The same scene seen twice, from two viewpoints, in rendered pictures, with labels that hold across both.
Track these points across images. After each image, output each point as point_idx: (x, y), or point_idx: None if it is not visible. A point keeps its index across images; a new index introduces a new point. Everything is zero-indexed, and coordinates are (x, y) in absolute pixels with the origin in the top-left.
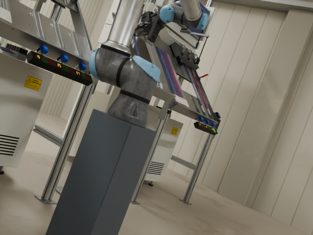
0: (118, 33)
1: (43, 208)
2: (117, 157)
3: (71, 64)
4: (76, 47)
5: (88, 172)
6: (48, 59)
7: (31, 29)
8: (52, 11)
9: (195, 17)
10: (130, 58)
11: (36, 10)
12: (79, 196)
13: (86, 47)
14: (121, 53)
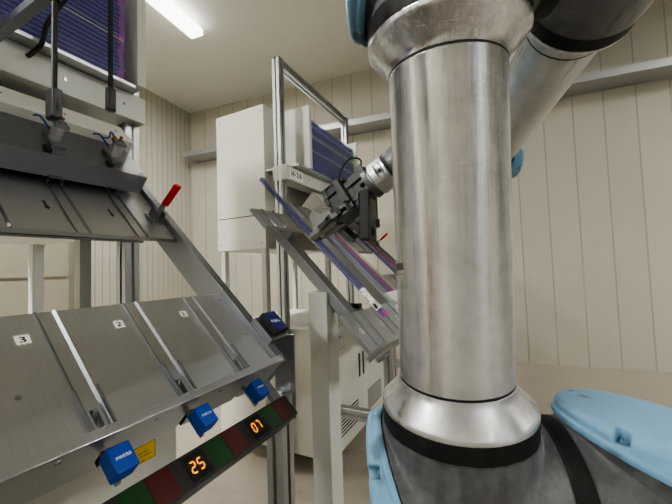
0: (484, 354)
1: None
2: None
3: (222, 401)
4: (215, 342)
5: None
6: (152, 485)
7: (37, 411)
8: (119, 252)
9: (516, 153)
10: (320, 282)
11: (82, 260)
12: None
13: (235, 319)
14: (538, 445)
